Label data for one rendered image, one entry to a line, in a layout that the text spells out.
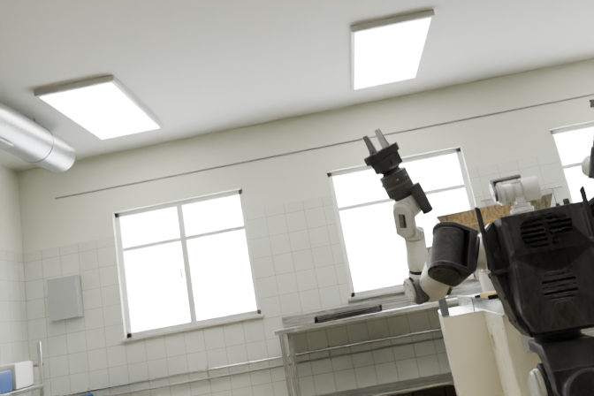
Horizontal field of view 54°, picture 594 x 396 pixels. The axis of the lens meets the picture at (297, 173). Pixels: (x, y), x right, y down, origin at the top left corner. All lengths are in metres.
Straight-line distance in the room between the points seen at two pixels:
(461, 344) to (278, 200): 3.48
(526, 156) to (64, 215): 4.83
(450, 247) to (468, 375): 1.43
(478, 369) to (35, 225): 5.06
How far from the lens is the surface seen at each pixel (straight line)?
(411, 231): 1.82
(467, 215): 3.03
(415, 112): 6.30
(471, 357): 2.99
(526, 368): 2.32
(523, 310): 1.55
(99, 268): 6.49
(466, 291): 5.97
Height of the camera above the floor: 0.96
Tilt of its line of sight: 14 degrees up
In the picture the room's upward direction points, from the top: 10 degrees counter-clockwise
